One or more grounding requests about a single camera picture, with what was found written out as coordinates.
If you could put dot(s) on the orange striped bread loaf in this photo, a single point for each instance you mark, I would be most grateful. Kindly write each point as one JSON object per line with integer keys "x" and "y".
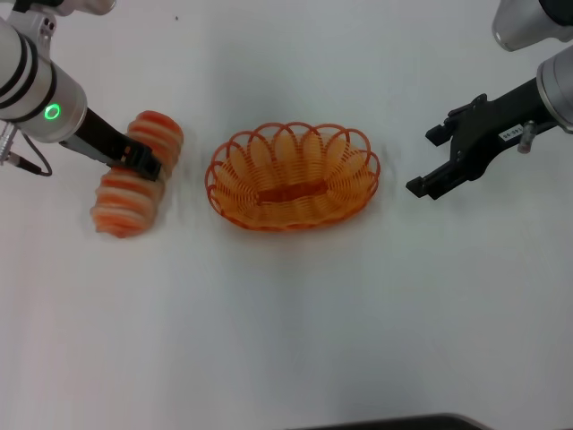
{"x": 125, "y": 201}

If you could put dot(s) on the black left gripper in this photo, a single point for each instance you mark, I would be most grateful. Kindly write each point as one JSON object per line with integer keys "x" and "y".
{"x": 100, "y": 139}

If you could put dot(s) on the silver plug on right gripper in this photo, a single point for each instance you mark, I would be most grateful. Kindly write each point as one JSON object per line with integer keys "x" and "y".
{"x": 526, "y": 139}

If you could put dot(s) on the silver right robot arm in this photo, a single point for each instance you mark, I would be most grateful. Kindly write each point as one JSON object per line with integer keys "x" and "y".
{"x": 557, "y": 85}

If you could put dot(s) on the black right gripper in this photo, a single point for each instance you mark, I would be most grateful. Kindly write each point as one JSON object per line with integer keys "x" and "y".
{"x": 492, "y": 130}

